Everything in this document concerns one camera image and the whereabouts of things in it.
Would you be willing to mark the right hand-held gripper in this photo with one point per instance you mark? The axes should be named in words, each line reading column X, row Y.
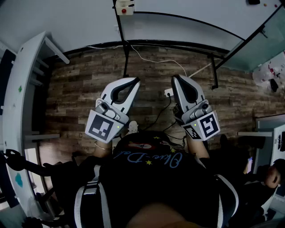
column 207, row 127

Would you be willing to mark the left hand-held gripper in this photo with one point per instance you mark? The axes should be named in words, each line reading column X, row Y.
column 100, row 127

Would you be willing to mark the person's left forearm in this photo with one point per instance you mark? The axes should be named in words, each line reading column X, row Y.
column 102, row 152

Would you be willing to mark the person's right forearm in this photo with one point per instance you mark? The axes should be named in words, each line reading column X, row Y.
column 197, row 148

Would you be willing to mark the black object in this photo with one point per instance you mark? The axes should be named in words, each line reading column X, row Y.
column 253, row 1

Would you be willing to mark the white power strip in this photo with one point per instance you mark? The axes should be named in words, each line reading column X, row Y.
column 168, row 91

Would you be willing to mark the thin white strip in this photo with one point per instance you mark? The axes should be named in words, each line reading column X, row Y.
column 200, row 70

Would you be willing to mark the white shoe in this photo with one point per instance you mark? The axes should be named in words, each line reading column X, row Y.
column 133, row 127

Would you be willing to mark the clear plastic bag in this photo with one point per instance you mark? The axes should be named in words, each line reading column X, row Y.
column 263, row 74

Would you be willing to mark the grey office desk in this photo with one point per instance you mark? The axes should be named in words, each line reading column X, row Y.
column 267, row 127

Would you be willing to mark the black printed t-shirt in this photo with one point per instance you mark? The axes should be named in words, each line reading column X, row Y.
column 155, row 178

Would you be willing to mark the green sticker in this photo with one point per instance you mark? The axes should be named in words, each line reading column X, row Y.
column 20, row 89

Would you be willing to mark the white shelf unit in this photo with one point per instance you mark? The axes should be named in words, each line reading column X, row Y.
column 15, row 111

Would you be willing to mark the dark blue divider panel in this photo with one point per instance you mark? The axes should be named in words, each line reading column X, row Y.
column 5, row 75

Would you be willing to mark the black office chair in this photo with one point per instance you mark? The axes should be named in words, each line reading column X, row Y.
column 26, row 165

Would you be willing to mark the person's head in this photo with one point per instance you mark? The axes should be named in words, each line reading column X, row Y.
column 160, row 216

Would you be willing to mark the blue sticker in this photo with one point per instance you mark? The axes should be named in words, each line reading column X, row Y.
column 19, row 180

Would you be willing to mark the white wall socket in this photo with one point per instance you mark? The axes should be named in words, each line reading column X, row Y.
column 116, row 28

